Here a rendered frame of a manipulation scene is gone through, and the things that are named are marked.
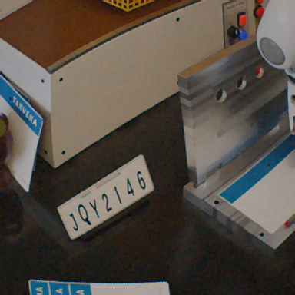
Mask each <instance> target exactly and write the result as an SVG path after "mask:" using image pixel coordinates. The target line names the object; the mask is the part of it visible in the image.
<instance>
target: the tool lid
mask: <svg viewBox="0 0 295 295"><path fill-rule="evenodd" d="M259 66H260V73H259V75H258V76H256V70H257V68H258V67H259ZM241 77H242V78H243V83H242V85H241V86H240V87H239V88H238V87H237V83H238V79H240V78H241ZM177 79H178V87H179V95H180V100H181V109H182V117H183V125H184V140H185V147H186V148H187V154H186V156H187V170H188V179H189V181H190V182H192V183H194V184H196V185H198V184H199V183H200V182H202V181H204V180H205V179H207V176H206V173H207V172H208V171H210V170H211V169H213V168H214V167H216V166H217V165H218V164H219V165H221V166H224V165H225V164H226V163H228V162H229V161H231V160H232V159H233V158H234V157H236V156H237V155H239V157H238V158H239V159H241V158H242V157H243V156H244V155H245V154H247V153H248V152H249V151H250V150H252V149H253V148H254V147H256V146H257V145H258V144H259V143H260V142H261V141H262V140H263V134H265V133H266V132H267V131H268V130H269V129H271V128H272V127H273V126H274V125H275V124H276V123H277V122H279V121H280V116H281V115H282V113H284V112H285V111H288V112H289V107H288V79H289V76H288V74H287V73H286V72H285V70H284V69H279V68H276V67H274V66H272V65H271V64H269V63H268V62H267V61H266V59H265V58H264V57H263V56H262V55H261V53H260V51H259V48H258V45H257V34H254V35H252V36H250V37H248V38H246V39H243V41H240V42H238V43H235V44H234V45H231V46H230V47H228V48H225V49H223V50H222V51H219V52H218V53H215V54H214V55H211V56H210V57H209V58H205V59H204V60H202V61H200V62H198V63H196V64H194V65H193V66H190V67H189V68H186V69H185V70H182V71H180V72H178V73H177ZM220 89H222V90H223V95H222V97H221V99H220V100H219V101H217V98H216V97H217V93H218V91H219V90H220Z"/></svg>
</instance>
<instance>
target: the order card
mask: <svg viewBox="0 0 295 295"><path fill-rule="evenodd" d="M153 189H154V187H153V184H152V181H151V177H150V174H149V172H148V167H147V165H146V162H145V159H144V156H143V155H140V156H138V157H136V158H135V159H134V160H132V161H130V162H129V163H127V164H125V165H123V166H122V167H120V168H118V169H117V170H116V171H114V173H112V174H110V175H109V176H107V177H106V178H104V179H103V180H101V181H99V182H97V183H95V184H93V185H92V186H90V187H89V188H88V189H86V190H85V191H83V192H82V193H80V194H77V196H75V197H73V198H72V199H71V200H70V201H67V202H65V204H63V205H61V206H60V207H58V210H59V213H60V215H61V219H62V220H63V222H64V225H65V228H66V230H67V232H68V233H69V235H70V237H71V239H75V238H76V237H79V236H80V235H82V234H83V233H85V232H88V231H89V230H90V229H92V228H94V227H96V225H99V224H100V223H102V222H103V221H106V220H107V219H108V218H109V217H111V216H112V215H115V214H116V213H118V212H119V211H121V210H123V209H124V208H126V207H127V206H128V205H129V206H130V205H131V204H133V203H134V202H135V201H138V200H140V199H141V198H142V197H144V196H145V195H147V194H149V193H150V192H152V191H153Z"/></svg>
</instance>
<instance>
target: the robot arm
mask: <svg viewBox="0 0 295 295"><path fill-rule="evenodd" d="M257 45H258V48H259V51H260V53H261V55H262V56H263V57H264V58H265V59H266V61H267V62H268V63H269V64H271V65H272V66H274V67H276V68H279V69H284V70H285V72H286V73H287V74H288V76H289V79H288V107H289V122H290V131H291V134H292V135H295V0H269V3H268V4H267V7H266V9H265V12H264V14H263V17H262V19H261V20H260V23H259V27H258V30H257Z"/></svg>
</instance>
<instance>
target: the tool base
mask: <svg viewBox="0 0 295 295"><path fill-rule="evenodd" d="M290 133H291V131H290V122H289V112H288V111H285V112H284V113H282V115H281V116H280V121H279V122H277V123H276V124H275V125H274V126H273V127H272V128H271V129H269V130H268V131H267V132H266V133H265V134H263V140H262V141H261V142H260V143H259V144H258V145H257V146H256V147H254V148H253V149H252V150H250V151H249V152H248V153H247V154H245V155H244V156H243V157H242V158H241V159H239V158H238V157H239V155H237V156H236V157H234V158H233V159H232V160H231V161H229V162H228V163H226V164H225V165H224V166H221V165H219V164H218V165H217V166H216V167H214V168H213V169H211V170H210V171H208V172H207V173H206V176H207V179H205V180H204V181H202V182H200V183H199V184H198V185H196V184H194V183H192V182H190V183H188V184H186V185H185V186H184V194H183V196H184V197H185V198H187V200H188V201H190V202H191V203H192V204H195V205H196V206H198V207H199V208H200V209H201V210H202V211H205V212H206V213H207V214H209V215H210V216H212V217H213V218H214V219H216V220H218V221H219V222H220V223H222V224H223V225H224V226H226V227H228V228H229V229H231V230H232V231H233V232H235V233H236V234H238V236H241V237H242V238H244V239H245V240H247V241H249V243H251V244H253V245H254V246H255V247H257V248H259V250H262V251H263V252H264V253H266V254H267V255H268V256H270V257H272V258H273V257H274V256H275V255H276V254H277V253H278V252H280V251H281V250H282V249H283V248H284V247H285V246H286V245H287V244H288V243H289V242H290V241H291V240H292V239H293V238H294V237H295V221H294V222H293V223H292V224H291V225H290V226H288V227H286V226H284V225H285V223H286V222H285V223H284V224H283V225H282V226H281V227H280V228H279V229H278V230H277V231H276V232H275V233H273V234H271V233H269V232H268V231H266V230H264V229H263V228H262V227H261V226H259V225H258V224H256V223H255V222H254V221H252V220H251V219H249V217H247V216H245V215H244V214H243V213H241V212H240V211H239V210H237V209H236V208H234V206H231V205H229V204H228V203H227V202H226V201H224V200H223V199H222V198H220V197H219V196H218V194H219V193H220V192H221V191H222V190H223V189H225V188H226V187H228V186H229V185H231V184H232V183H233V182H234V181H235V180H237V179H238V178H239V177H240V176H242V174H243V173H245V172H246V171H247V170H249V169H250V168H251V167H252V166H254V165H255V164H256V163H257V162H258V161H259V160H260V159H261V158H263V157H264V156H266V155H267V154H269V152H270V151H272V150H273V149H274V148H275V147H276V146H277V145H278V144H279V143H281V141H283V139H285V138H286V137H287V135H289V134H290ZM214 201H219V202H220V203H219V204H214ZM260 233H264V235H263V236H260Z"/></svg>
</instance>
